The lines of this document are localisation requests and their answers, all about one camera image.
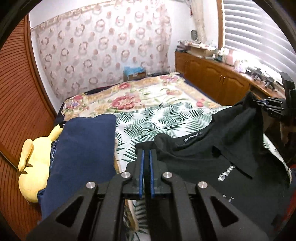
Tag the palm leaf bed sheet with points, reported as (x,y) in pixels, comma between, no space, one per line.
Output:
(174,120)

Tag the small round desk fan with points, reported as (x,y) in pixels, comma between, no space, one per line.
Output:
(194,35)

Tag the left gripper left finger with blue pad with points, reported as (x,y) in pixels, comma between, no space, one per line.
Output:
(138,174)

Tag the pink jar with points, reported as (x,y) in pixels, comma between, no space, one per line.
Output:
(230,58)

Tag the spare black gripper on sideboard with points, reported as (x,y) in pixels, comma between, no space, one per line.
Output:
(260,76)

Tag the open cardboard box with clutter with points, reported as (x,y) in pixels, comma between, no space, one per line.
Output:
(196,48)

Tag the black printed t-shirt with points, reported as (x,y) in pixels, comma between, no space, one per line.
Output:
(229,155)

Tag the wooden sideboard cabinet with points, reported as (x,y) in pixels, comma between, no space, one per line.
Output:
(219,81)

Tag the grey zebra window blind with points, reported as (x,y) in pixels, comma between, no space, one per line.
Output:
(248,28)

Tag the circle patterned sheer curtain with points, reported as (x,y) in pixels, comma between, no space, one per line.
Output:
(89,47)

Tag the yellow plush toy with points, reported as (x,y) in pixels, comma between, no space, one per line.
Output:
(34,164)

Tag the floral bed blanket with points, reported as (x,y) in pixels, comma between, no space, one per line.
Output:
(135,95)

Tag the navy folded garment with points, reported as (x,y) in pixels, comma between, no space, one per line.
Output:
(84,153)

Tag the cardboard box with blue cloth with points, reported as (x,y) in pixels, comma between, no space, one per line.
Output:
(133,73)

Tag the wooden louvered wardrobe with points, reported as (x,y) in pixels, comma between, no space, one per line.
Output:
(26,112)

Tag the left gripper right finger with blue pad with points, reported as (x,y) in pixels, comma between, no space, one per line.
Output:
(155,174)

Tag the cream tied side curtain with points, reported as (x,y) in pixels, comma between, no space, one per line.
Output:
(198,16)

